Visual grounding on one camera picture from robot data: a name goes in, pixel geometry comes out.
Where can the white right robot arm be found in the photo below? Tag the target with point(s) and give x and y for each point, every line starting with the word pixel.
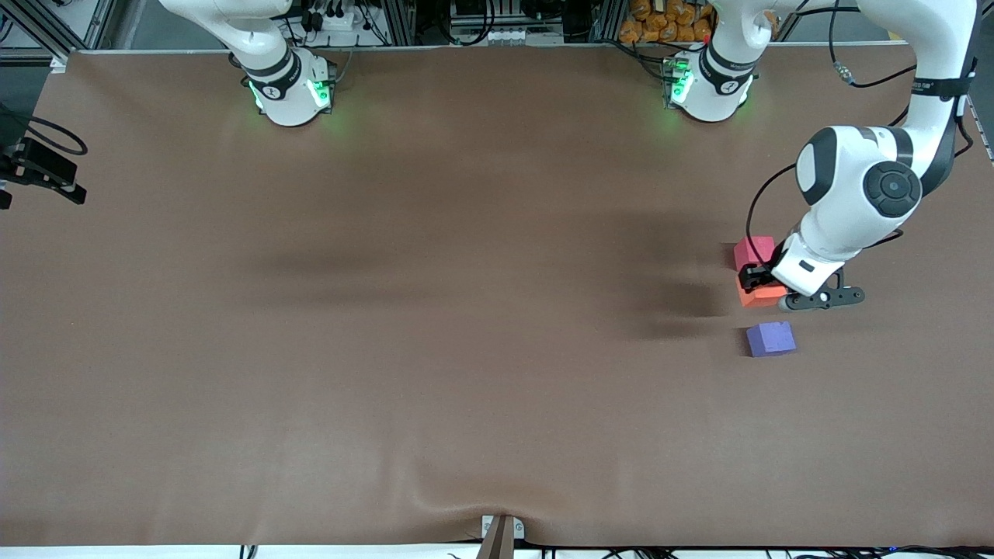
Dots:
pixel 283 93

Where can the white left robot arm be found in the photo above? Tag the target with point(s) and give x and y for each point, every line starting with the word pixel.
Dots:
pixel 846 202

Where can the brown table mat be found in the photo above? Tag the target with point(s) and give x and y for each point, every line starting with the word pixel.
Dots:
pixel 497 194

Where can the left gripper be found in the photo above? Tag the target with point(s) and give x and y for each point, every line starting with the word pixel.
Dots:
pixel 756 274

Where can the metal clamp bracket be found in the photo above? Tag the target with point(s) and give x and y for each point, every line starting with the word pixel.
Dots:
pixel 519 528

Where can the orange foam block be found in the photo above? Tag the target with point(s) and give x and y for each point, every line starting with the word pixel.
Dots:
pixel 765 298

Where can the aluminium frame post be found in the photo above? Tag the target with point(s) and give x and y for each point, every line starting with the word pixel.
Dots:
pixel 607 19
pixel 400 22

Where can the red foam block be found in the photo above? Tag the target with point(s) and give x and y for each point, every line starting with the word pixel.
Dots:
pixel 749 250

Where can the brown wooden strip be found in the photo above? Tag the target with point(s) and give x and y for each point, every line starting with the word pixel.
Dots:
pixel 497 543

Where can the purple foam block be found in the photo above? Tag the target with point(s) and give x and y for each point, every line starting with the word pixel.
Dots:
pixel 770 339

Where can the white power strip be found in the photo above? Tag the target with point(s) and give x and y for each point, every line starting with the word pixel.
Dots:
pixel 330 21

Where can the white corner bracket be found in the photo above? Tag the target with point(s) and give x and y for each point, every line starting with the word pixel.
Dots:
pixel 60 64

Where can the bag of oranges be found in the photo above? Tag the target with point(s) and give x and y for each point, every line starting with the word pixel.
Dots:
pixel 664 23

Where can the white terminal block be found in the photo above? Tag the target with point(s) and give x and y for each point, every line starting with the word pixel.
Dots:
pixel 520 36

